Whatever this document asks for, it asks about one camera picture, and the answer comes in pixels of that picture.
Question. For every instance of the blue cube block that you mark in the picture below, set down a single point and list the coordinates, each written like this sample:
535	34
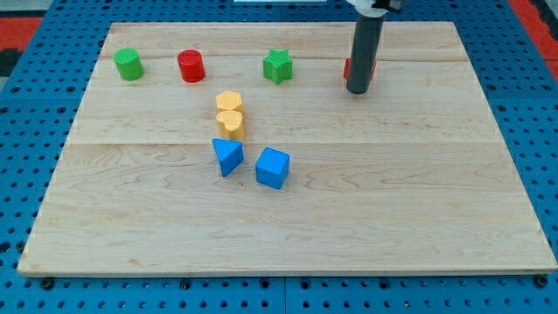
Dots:
272	168

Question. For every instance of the blue triangle block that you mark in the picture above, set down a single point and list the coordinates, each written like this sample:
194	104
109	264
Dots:
229	154

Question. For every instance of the yellow heart block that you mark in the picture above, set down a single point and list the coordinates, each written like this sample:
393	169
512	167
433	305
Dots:
231	125

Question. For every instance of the yellow hexagon block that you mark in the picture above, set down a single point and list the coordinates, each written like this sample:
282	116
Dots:
229	101

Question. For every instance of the light wooden board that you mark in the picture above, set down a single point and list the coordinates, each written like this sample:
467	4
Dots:
412	178

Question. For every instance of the green star block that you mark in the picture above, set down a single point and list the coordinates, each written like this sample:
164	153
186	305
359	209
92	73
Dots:
278	66

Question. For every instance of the red block behind rod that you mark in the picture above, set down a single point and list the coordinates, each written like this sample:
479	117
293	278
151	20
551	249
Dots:
347	68

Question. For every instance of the red cylinder block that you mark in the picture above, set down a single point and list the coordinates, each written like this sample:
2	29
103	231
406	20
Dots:
191	66

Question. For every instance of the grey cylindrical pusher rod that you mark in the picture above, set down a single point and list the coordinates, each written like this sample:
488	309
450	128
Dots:
363	53

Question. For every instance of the green cylinder block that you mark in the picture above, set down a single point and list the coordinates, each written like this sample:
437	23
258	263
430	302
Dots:
127	61

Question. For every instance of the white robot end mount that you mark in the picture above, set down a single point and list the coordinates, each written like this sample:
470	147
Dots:
376	8

